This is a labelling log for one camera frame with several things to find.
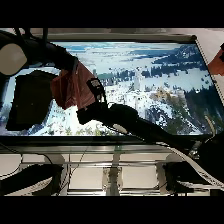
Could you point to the red-brown garment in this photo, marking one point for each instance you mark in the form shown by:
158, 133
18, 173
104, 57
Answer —
71, 88

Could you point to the silver frame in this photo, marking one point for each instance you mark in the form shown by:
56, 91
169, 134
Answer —
113, 150

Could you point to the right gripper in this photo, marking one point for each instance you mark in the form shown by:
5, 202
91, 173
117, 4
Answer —
93, 114

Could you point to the orange garment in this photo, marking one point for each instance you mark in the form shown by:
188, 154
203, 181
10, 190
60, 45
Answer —
218, 63

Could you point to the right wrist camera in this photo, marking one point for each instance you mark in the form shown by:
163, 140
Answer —
96, 85

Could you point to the black garment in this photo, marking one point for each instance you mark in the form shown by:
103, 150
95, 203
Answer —
30, 100

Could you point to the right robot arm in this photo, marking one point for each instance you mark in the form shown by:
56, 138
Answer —
150, 128

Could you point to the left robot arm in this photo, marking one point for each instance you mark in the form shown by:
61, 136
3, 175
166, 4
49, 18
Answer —
12, 58

